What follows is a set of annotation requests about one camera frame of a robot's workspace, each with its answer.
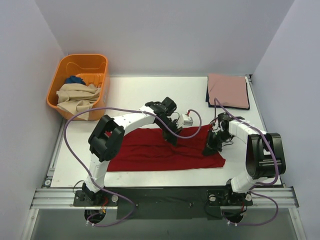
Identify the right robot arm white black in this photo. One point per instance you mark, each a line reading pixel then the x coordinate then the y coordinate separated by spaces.
pixel 264 159

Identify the aluminium rail frame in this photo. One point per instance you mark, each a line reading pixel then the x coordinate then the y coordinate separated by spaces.
pixel 67 175

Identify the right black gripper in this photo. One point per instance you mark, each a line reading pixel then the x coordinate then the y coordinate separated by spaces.
pixel 213 141

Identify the beige t shirt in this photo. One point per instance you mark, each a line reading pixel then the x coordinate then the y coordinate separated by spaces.
pixel 76 98

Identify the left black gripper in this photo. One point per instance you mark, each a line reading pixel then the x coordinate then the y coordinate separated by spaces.
pixel 170 133

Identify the orange plastic basket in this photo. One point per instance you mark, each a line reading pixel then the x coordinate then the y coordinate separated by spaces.
pixel 91 68

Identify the folded pink t shirt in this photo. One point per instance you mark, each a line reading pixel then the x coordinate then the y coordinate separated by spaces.
pixel 227 92

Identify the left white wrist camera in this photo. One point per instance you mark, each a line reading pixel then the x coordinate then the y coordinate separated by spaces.
pixel 184 120

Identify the blue t shirt in basket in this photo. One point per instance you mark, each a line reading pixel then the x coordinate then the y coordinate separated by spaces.
pixel 74 80

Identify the red t shirt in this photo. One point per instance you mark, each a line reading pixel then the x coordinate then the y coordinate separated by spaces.
pixel 145 149

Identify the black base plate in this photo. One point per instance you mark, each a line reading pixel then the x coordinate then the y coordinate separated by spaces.
pixel 168 203

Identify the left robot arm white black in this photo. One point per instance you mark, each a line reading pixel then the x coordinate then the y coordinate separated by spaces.
pixel 107 138

